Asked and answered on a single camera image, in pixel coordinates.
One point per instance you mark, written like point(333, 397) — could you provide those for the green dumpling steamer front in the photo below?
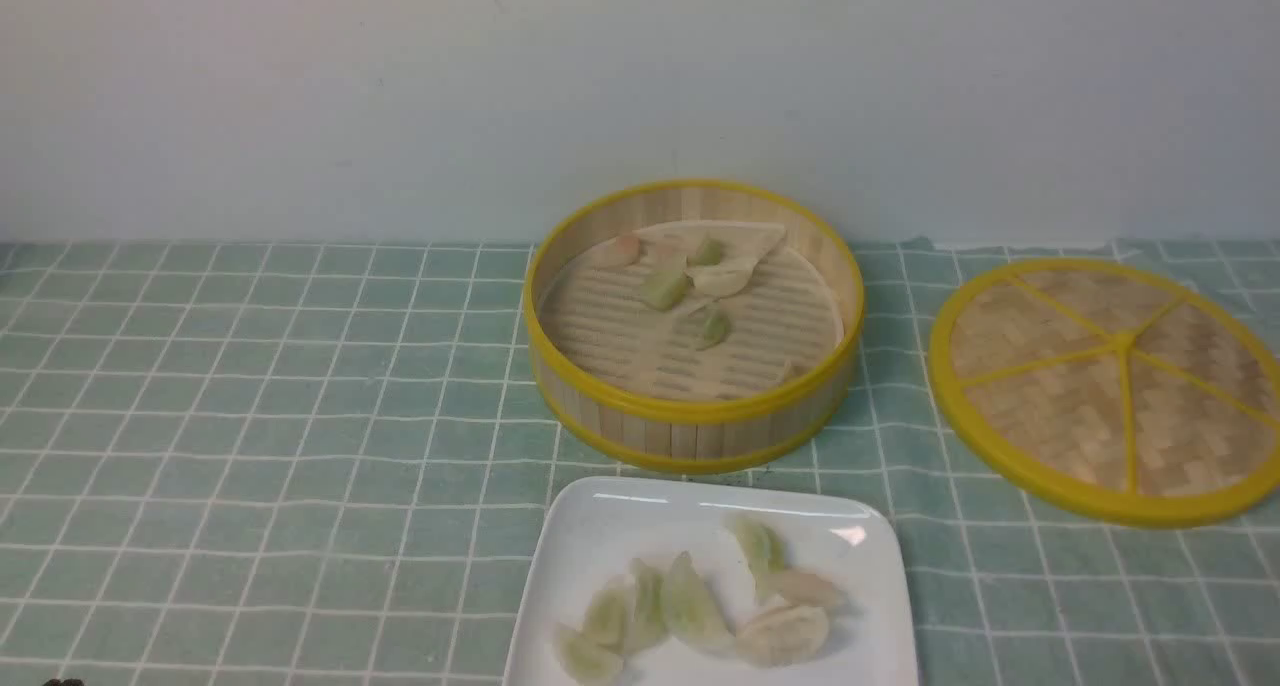
point(714, 326)

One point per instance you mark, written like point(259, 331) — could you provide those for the white square plate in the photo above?
point(598, 525)

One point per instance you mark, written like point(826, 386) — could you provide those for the green dumpling plate top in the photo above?
point(762, 550)

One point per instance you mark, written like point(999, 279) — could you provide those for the green dumpling plate centre-left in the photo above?
point(647, 627)

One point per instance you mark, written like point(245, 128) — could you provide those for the green dumpling plate centre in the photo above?
point(690, 611)

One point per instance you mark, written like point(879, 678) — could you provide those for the green dumpling plate left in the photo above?
point(606, 620)

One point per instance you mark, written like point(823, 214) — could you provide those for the pale pink dumpling plate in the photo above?
point(797, 586)

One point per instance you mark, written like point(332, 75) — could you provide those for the green dumpling plate bottom-left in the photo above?
point(585, 662)

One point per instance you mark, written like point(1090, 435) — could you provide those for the white dumpling plate right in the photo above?
point(783, 636)

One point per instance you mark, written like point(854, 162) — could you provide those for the white steamer liner cloth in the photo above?
point(784, 323)

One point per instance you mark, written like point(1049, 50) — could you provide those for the pink dumpling in steamer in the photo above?
point(620, 252)

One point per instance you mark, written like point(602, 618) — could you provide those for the bamboo steamer basket yellow rim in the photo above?
point(693, 438)

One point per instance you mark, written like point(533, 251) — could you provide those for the green checkered tablecloth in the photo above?
point(277, 463)

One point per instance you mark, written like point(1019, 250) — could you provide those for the woven bamboo steamer lid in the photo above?
point(1109, 391)

